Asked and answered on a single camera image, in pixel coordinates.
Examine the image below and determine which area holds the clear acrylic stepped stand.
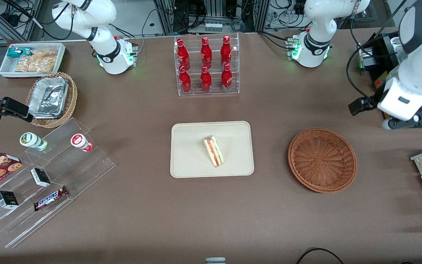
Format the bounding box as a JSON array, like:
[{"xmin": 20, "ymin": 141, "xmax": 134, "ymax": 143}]
[{"xmin": 0, "ymin": 117, "xmax": 116, "ymax": 249}]

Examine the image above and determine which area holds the Snickers chocolate bar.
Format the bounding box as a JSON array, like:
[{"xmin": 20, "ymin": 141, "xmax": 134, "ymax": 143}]
[{"xmin": 33, "ymin": 186, "xmax": 69, "ymax": 212}]

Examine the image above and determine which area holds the black box with gold print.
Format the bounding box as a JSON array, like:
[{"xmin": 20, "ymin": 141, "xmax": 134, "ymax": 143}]
[{"xmin": 0, "ymin": 191, "xmax": 19, "ymax": 209}]

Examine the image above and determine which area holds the clear acrylic bottle rack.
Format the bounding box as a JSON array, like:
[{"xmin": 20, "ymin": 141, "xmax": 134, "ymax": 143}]
[{"xmin": 174, "ymin": 33, "xmax": 240, "ymax": 96}]

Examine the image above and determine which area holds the red drink bottle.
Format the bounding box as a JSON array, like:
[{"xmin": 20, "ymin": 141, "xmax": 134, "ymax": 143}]
[
  {"xmin": 200, "ymin": 65, "xmax": 212, "ymax": 92},
  {"xmin": 200, "ymin": 37, "xmax": 212, "ymax": 68},
  {"xmin": 179, "ymin": 65, "xmax": 192, "ymax": 93},
  {"xmin": 221, "ymin": 36, "xmax": 232, "ymax": 66},
  {"xmin": 221, "ymin": 63, "xmax": 233, "ymax": 91},
  {"xmin": 176, "ymin": 38, "xmax": 190, "ymax": 70}
]

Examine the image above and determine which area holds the clear bag of chips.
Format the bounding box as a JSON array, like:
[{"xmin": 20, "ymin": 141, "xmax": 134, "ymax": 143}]
[{"xmin": 15, "ymin": 49, "xmax": 58, "ymax": 73}]

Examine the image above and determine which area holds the cream rectangular tray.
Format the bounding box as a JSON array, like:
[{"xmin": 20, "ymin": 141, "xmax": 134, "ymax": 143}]
[{"xmin": 170, "ymin": 121, "xmax": 255, "ymax": 179}]

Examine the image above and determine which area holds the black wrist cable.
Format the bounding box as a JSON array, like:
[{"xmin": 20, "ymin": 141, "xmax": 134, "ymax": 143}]
[{"xmin": 346, "ymin": 0, "xmax": 411, "ymax": 107}]

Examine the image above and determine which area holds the light wicker basket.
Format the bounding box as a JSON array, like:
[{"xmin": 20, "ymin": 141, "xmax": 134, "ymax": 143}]
[{"xmin": 26, "ymin": 72, "xmax": 78, "ymax": 128}]

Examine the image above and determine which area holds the white power strip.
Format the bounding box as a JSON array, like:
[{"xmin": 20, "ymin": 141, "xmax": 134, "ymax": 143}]
[{"xmin": 187, "ymin": 20, "xmax": 233, "ymax": 33}]

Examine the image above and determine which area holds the white snack bin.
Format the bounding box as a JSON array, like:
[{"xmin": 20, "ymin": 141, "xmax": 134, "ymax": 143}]
[{"xmin": 0, "ymin": 43, "xmax": 67, "ymax": 79}]

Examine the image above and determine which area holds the black box with white label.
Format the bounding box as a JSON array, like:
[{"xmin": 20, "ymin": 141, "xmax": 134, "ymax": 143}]
[{"xmin": 30, "ymin": 168, "xmax": 51, "ymax": 187}]

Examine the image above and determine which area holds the green snack packet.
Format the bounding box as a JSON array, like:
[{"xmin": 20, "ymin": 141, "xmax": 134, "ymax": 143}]
[{"xmin": 7, "ymin": 47, "xmax": 36, "ymax": 59}]

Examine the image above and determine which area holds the triangular sandwich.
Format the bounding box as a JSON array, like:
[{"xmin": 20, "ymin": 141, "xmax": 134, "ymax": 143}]
[{"xmin": 203, "ymin": 135, "xmax": 225, "ymax": 168}]

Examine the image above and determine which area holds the black table cable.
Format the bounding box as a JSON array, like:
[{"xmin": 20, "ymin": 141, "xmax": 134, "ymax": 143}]
[{"xmin": 295, "ymin": 248, "xmax": 345, "ymax": 264}]

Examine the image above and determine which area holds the green lidded yogurt cup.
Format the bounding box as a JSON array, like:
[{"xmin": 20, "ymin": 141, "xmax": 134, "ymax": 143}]
[{"xmin": 19, "ymin": 132, "xmax": 48, "ymax": 152}]

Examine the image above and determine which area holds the aluminium foil tray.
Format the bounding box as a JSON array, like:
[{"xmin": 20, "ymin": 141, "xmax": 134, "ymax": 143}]
[{"xmin": 28, "ymin": 76, "xmax": 69, "ymax": 119}]

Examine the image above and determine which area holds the red lidded yogurt cup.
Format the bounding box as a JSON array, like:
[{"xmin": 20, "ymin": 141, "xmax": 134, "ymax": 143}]
[{"xmin": 70, "ymin": 133, "xmax": 93, "ymax": 152}]

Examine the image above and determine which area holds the black control box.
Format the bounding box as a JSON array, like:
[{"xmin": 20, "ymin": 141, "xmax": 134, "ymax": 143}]
[{"xmin": 358, "ymin": 31, "xmax": 404, "ymax": 89}]

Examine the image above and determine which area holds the brown wicker basket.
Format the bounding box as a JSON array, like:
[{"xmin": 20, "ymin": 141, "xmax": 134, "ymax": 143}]
[{"xmin": 288, "ymin": 127, "xmax": 358, "ymax": 194}]

